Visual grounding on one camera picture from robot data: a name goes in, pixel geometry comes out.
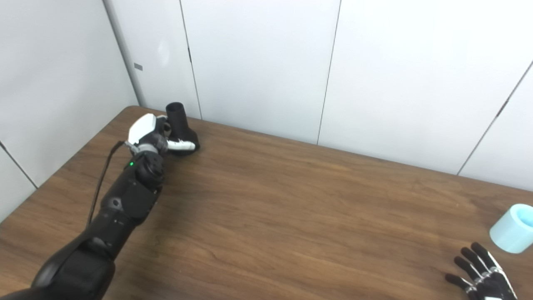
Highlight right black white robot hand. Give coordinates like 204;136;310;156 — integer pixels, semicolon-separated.
445;242;518;300

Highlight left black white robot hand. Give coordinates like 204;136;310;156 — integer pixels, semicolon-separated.
127;113;197;157

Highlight black funnel nozzle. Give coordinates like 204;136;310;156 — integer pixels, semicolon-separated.
165;102;200;157

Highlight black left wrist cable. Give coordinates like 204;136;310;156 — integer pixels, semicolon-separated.
85;141;127;228

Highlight grey wall corner strip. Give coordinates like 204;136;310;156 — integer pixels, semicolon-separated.
102;0;148;108

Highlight light blue cylinder cup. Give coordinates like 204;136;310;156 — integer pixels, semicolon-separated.
489;203;533;254

